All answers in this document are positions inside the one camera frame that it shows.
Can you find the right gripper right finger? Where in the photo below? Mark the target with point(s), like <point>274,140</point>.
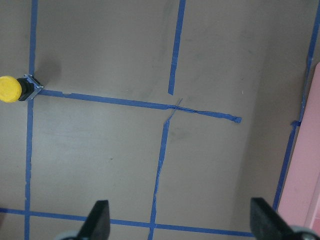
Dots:
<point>266,224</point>

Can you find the yellow push button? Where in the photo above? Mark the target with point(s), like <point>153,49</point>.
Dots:
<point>19,89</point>

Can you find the pink plastic bin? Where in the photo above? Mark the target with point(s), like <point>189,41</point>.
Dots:
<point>300,199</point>

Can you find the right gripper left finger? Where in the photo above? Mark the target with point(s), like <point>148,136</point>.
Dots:
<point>97,225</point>

